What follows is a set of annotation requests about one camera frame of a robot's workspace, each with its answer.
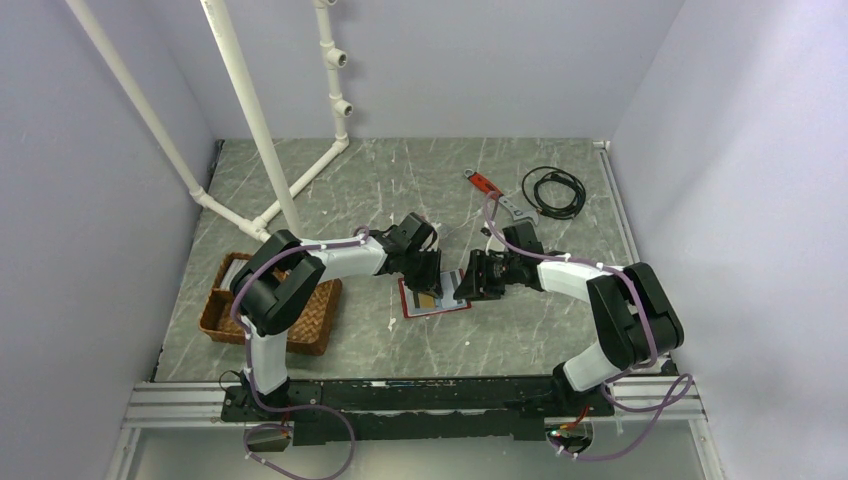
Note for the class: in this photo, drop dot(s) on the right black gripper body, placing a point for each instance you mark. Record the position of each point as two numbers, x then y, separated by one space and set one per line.
498 273

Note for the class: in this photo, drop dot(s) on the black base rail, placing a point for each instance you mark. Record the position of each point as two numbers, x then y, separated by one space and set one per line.
523 408

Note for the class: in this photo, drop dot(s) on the red handled adjustable wrench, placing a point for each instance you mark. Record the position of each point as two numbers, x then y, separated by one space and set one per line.
486 186

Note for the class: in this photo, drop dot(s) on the white cards in basket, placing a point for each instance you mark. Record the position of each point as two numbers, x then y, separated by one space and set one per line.
230 272

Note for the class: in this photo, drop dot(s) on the gold credit card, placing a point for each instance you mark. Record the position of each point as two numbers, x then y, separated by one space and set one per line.
422 303

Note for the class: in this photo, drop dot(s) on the woven wicker basket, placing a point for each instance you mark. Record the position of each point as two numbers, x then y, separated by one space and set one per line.
310 334

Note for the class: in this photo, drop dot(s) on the white pvc pipe frame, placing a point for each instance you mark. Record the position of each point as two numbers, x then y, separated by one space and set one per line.
225 36

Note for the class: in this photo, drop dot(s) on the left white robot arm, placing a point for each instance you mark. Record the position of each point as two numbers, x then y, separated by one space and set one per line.
271 291

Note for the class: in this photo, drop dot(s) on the aluminium frame rail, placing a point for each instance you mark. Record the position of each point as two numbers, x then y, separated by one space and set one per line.
199 405

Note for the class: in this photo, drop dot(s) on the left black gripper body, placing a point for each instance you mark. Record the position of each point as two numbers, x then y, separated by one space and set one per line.
421 270

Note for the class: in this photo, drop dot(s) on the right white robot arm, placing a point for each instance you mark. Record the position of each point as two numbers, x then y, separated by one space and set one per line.
635 321

